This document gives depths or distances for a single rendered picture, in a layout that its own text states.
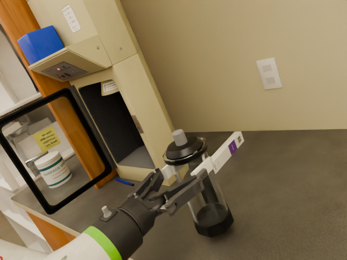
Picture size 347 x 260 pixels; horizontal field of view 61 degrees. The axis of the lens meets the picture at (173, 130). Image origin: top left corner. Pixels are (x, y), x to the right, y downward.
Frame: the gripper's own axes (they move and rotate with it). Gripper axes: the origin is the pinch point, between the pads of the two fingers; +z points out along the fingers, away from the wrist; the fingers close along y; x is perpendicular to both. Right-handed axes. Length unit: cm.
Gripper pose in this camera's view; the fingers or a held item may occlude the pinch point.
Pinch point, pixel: (189, 165)
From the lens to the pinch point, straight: 71.0
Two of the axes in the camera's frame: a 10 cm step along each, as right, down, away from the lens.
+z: 6.3, -4.9, 6.1
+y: -6.9, 0.2, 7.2
